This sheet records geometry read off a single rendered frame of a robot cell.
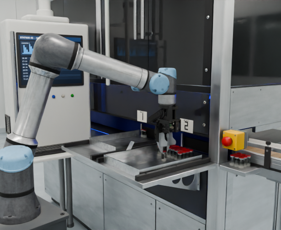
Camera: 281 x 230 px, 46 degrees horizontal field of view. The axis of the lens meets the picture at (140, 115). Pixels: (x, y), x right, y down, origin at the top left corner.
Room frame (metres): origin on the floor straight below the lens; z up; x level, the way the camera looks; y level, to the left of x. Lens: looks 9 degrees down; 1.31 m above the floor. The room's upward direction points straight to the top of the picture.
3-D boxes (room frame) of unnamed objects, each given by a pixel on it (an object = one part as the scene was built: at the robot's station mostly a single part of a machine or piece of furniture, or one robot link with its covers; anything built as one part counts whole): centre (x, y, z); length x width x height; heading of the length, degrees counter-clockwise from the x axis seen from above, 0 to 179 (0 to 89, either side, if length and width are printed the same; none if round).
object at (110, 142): (1.72, 0.06, 0.90); 0.34 x 0.26 x 0.04; 127
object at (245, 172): (1.34, -0.43, 0.87); 0.14 x 0.13 x 0.02; 127
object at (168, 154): (1.45, -0.14, 0.90); 0.18 x 0.02 x 0.05; 37
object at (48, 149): (1.87, 0.48, 0.82); 0.40 x 0.14 x 0.02; 124
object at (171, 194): (2.19, 0.30, 0.73); 1.98 x 0.01 x 0.25; 37
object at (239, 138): (1.33, -0.39, 1.00); 0.08 x 0.07 x 0.07; 127
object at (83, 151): (1.55, 0.01, 0.87); 0.70 x 0.48 x 0.02; 37
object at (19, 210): (1.07, 0.42, 0.84); 0.15 x 0.15 x 0.10
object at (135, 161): (1.38, -0.05, 0.90); 0.34 x 0.26 x 0.04; 127
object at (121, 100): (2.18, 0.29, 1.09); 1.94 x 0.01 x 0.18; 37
